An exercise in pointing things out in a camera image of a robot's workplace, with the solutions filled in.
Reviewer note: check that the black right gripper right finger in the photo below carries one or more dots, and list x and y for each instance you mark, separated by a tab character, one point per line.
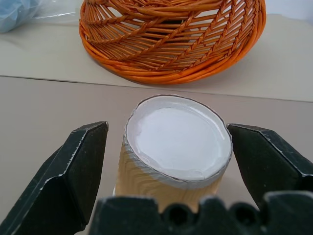
266	166

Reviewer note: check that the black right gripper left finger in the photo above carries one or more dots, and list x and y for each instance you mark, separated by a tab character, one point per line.
63	176

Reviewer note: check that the ribbed tan paper cup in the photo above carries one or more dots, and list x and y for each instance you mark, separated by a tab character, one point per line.
178	144

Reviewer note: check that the orange wicker basket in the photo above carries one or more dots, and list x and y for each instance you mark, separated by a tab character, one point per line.
173	39

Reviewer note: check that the clear plastic bag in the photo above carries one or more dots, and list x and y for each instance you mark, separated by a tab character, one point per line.
22	12

